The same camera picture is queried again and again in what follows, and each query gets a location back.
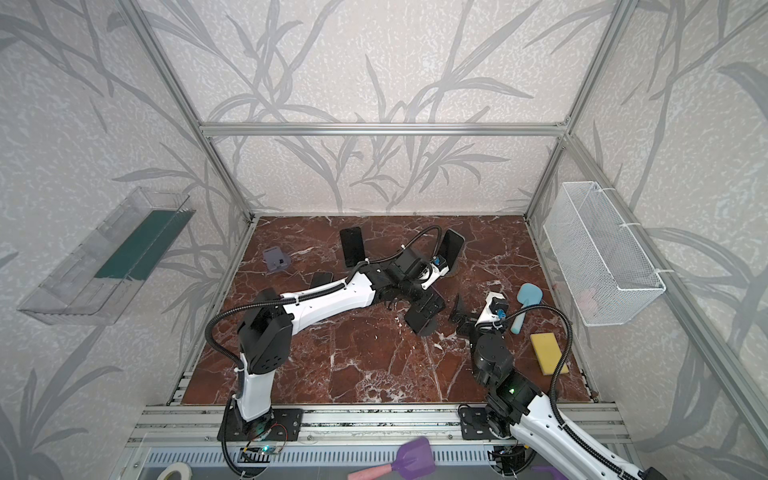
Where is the yellow sponge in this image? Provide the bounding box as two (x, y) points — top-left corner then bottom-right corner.
(530, 332), (562, 376)

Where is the white tape roll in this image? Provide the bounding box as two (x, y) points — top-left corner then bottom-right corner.
(156, 462), (193, 480)

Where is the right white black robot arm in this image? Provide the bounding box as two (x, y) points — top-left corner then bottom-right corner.
(449, 292), (664, 479)

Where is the grey phone stand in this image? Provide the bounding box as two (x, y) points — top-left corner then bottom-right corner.
(262, 246), (291, 274)

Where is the white wire mesh basket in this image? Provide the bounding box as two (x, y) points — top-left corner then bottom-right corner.
(543, 181), (666, 327)

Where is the black phone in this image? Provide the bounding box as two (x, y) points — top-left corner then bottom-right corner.
(310, 272), (334, 289)
(339, 226), (366, 269)
(404, 293), (445, 336)

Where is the purple pink toy shovel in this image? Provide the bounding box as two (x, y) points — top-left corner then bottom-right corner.
(347, 437), (437, 480)

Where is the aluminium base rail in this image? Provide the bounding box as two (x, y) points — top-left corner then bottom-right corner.
(122, 403), (634, 466)

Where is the back right blue phone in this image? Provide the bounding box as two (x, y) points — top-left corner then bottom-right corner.
(438, 229), (465, 266)

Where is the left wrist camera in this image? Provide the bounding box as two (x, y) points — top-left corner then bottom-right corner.
(418, 255), (450, 290)

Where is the clear plastic wall shelf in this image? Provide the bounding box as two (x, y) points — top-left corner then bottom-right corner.
(18, 187), (195, 326)

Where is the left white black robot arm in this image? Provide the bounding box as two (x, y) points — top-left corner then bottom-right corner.
(204, 225), (465, 441)

